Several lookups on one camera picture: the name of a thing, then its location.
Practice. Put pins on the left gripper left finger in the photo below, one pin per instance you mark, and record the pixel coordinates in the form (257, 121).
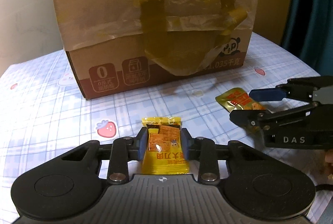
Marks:
(124, 150)

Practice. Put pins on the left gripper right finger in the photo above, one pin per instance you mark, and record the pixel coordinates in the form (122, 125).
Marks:
(202, 150)

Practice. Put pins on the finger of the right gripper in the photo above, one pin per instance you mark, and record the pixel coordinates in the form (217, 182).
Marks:
(299, 120)
(306, 89)

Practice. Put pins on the gold snack packet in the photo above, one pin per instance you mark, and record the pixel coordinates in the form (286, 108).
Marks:
(238, 99)

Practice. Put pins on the yellow snack packet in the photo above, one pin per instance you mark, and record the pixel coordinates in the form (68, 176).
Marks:
(164, 154)

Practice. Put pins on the brown cardboard box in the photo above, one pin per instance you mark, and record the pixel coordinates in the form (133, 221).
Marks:
(118, 45)

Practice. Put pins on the right hand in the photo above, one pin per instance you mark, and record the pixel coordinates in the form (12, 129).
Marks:
(328, 162)

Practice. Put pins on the teal curtain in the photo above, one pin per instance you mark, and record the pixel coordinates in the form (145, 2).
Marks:
(308, 33)

